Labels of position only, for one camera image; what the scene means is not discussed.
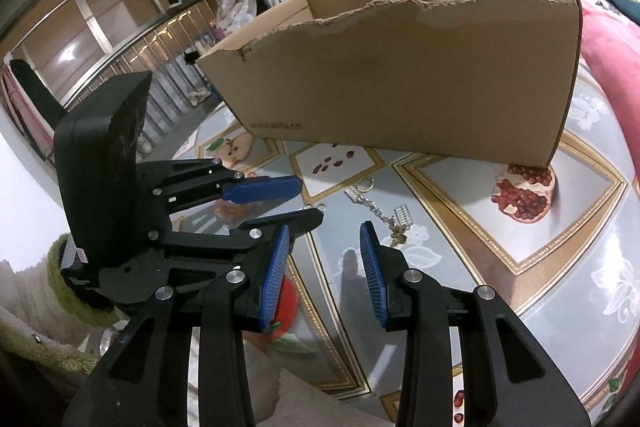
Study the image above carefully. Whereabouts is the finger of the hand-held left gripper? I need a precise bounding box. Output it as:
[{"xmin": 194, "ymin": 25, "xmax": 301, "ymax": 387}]
[
  {"xmin": 150, "ymin": 207, "xmax": 326, "ymax": 254},
  {"xmin": 136, "ymin": 158, "xmax": 303, "ymax": 214}
]

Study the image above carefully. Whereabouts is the pink floral blanket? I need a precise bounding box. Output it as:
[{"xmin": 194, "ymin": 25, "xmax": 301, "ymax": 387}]
[{"xmin": 530, "ymin": 0, "xmax": 640, "ymax": 188}]

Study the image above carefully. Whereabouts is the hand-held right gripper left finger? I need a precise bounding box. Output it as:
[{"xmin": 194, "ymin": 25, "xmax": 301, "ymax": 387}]
[{"xmin": 62, "ymin": 224, "xmax": 291, "ymax": 427}]

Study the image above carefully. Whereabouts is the pile of clothes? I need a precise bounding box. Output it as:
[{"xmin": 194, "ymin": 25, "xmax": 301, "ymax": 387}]
[{"xmin": 217, "ymin": 0, "xmax": 261, "ymax": 38}]

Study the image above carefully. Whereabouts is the torn cardboard box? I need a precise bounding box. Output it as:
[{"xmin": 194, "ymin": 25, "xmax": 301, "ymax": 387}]
[{"xmin": 195, "ymin": 0, "xmax": 583, "ymax": 168}]

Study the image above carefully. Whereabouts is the fruit printed tablecloth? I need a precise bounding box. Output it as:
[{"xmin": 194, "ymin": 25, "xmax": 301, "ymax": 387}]
[{"xmin": 170, "ymin": 72, "xmax": 640, "ymax": 427}]

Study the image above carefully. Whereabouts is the metal stair railing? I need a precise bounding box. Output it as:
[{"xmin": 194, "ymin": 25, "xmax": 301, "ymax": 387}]
[{"xmin": 10, "ymin": 0, "xmax": 226, "ymax": 152}]

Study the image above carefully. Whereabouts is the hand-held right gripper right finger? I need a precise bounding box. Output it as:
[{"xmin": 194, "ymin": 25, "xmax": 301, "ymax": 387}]
[{"xmin": 359, "ymin": 222, "xmax": 592, "ymax": 427}]

